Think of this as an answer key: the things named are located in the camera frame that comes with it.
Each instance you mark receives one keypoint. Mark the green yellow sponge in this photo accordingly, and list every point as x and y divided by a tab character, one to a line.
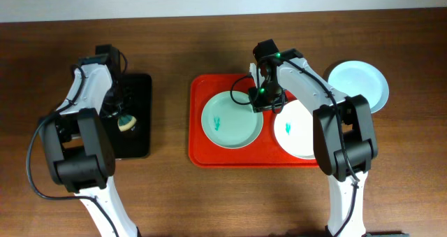
126	122

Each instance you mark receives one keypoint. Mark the black plastic tray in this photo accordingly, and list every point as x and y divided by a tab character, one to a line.
135	143

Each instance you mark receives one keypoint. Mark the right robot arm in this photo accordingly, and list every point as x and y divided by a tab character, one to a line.
344	141

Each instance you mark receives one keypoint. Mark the mint green plate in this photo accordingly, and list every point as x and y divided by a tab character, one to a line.
229	124

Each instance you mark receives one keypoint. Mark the white plate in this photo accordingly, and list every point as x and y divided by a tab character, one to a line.
293	130

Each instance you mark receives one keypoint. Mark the light blue plate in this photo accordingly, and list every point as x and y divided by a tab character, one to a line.
357	77

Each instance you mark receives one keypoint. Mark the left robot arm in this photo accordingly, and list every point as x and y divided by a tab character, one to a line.
78	151

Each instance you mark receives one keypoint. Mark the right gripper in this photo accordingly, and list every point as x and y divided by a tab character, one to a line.
258	105

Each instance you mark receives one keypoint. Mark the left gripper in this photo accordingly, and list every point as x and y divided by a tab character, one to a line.
110	113

